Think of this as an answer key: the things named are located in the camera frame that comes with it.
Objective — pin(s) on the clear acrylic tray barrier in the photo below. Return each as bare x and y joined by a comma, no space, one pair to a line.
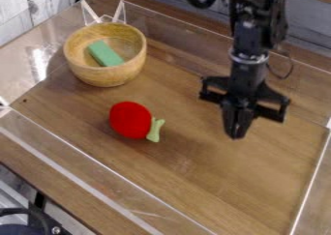
197,183

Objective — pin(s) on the black clamp under table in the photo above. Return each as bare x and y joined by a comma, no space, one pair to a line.
40,220

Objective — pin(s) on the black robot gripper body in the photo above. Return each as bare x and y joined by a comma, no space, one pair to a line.
245,89

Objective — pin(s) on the red plush tomato toy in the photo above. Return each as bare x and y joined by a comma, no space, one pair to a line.
132,121

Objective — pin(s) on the green rectangular block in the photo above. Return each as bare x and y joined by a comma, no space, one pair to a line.
104,54

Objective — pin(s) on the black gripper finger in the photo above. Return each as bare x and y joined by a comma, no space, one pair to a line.
231,112
249,116

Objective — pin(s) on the brown wooden bowl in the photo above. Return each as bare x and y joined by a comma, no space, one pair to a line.
126,39

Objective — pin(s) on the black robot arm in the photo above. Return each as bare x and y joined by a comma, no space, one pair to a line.
258,27

